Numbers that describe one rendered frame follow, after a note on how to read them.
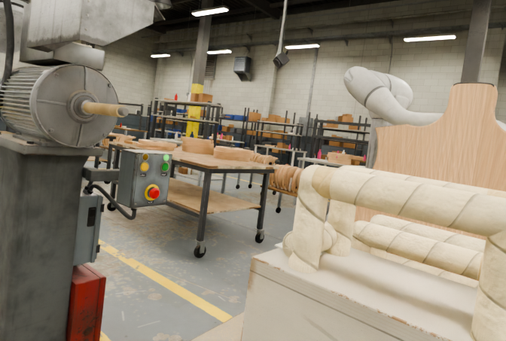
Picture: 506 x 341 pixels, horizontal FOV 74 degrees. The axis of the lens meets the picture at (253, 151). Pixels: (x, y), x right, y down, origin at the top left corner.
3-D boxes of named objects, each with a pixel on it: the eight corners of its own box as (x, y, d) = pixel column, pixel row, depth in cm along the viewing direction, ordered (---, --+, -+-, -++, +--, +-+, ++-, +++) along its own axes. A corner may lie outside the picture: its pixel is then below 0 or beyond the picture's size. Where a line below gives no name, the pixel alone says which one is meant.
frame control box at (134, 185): (80, 210, 128) (87, 143, 127) (131, 205, 145) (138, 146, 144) (115, 227, 113) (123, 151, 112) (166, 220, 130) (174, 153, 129)
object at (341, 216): (318, 250, 42) (329, 175, 41) (330, 245, 44) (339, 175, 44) (342, 258, 40) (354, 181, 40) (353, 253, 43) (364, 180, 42)
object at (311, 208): (281, 265, 36) (294, 177, 35) (297, 258, 38) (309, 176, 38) (309, 275, 34) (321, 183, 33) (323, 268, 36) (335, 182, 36)
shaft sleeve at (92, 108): (86, 99, 99) (96, 105, 101) (80, 109, 98) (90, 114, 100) (120, 102, 88) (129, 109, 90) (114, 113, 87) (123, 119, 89)
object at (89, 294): (40, 334, 137) (49, 247, 136) (71, 323, 147) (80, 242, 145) (68, 366, 122) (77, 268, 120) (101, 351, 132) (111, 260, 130)
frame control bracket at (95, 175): (84, 180, 117) (86, 168, 117) (133, 178, 132) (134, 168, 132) (90, 181, 115) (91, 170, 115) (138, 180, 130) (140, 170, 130)
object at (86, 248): (53, 255, 133) (67, 117, 130) (80, 250, 141) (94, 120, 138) (71, 268, 123) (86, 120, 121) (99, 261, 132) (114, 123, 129)
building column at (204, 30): (179, 162, 1101) (201, -24, 1070) (189, 162, 1134) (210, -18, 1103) (187, 164, 1076) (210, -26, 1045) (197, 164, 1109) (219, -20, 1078)
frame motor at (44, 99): (-13, 133, 116) (-6, 58, 115) (68, 138, 137) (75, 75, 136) (33, 148, 91) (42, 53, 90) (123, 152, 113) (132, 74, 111)
